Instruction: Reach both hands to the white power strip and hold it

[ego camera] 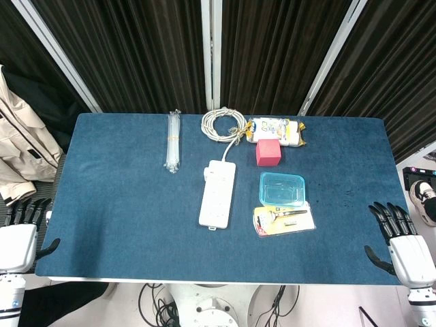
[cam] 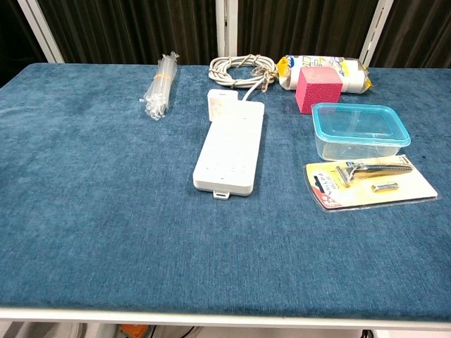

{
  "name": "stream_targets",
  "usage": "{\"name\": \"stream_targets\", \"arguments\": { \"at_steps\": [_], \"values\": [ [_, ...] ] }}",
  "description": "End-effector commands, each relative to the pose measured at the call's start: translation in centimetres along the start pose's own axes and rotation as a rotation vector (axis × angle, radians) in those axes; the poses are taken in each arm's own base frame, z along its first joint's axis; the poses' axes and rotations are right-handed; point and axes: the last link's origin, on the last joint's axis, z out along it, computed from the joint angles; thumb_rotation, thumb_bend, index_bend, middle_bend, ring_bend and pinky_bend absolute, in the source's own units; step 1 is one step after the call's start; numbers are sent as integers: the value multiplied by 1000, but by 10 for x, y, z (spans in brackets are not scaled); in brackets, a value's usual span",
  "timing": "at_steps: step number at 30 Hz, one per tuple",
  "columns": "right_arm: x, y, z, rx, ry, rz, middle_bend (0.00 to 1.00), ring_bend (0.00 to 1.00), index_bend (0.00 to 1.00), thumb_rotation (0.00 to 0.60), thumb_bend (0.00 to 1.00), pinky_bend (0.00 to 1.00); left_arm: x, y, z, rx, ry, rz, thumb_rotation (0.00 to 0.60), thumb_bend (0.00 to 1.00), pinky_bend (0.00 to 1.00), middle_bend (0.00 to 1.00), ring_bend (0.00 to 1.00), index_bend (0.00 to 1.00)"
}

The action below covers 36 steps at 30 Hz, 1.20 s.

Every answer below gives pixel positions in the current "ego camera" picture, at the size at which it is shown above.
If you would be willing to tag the bundle of clear straws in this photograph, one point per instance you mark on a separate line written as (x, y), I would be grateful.
(173, 139)

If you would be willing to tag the packaged snack bag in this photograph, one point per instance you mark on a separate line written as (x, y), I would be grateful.
(276, 132)

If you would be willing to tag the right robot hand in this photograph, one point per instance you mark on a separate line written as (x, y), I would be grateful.
(407, 248)

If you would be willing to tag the razor blister pack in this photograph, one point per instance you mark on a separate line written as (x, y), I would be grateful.
(282, 221)

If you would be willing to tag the white sneaker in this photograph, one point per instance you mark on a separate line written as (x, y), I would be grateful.
(423, 201)

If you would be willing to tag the beige jacket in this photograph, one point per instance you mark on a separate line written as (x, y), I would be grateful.
(24, 143)

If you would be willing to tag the red cube block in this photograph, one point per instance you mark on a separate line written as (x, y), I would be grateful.
(269, 152)

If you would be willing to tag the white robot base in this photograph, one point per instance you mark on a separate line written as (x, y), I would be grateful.
(213, 304)

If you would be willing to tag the white power strip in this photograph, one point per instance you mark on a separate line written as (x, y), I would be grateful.
(218, 195)

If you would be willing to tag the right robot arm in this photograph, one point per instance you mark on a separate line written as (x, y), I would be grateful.
(422, 304)

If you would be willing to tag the blue table mat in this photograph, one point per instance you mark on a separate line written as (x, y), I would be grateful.
(218, 197)

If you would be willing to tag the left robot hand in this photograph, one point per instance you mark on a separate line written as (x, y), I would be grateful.
(18, 240)

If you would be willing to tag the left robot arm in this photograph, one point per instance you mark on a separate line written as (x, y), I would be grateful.
(10, 298)

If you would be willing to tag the clear blue plastic container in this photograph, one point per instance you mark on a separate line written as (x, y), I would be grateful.
(281, 190)

